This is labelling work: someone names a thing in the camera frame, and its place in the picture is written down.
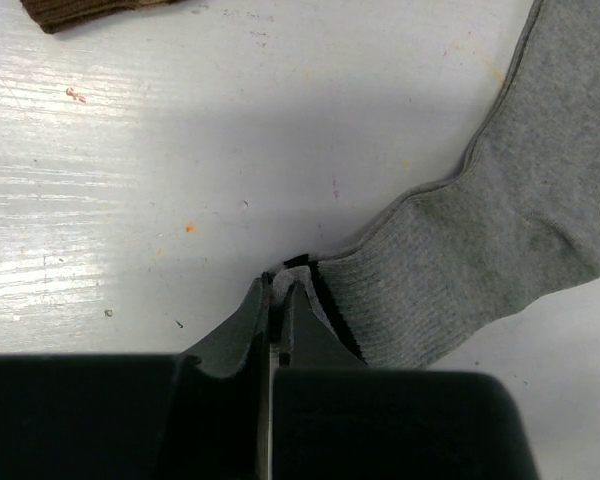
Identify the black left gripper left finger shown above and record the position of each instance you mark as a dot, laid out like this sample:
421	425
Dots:
226	405

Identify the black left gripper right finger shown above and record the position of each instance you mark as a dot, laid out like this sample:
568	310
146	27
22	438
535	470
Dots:
301	341

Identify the grey sock with black stripes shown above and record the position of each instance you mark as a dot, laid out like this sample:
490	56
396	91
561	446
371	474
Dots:
520	220

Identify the brown striped sock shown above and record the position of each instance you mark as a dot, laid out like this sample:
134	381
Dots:
54	16

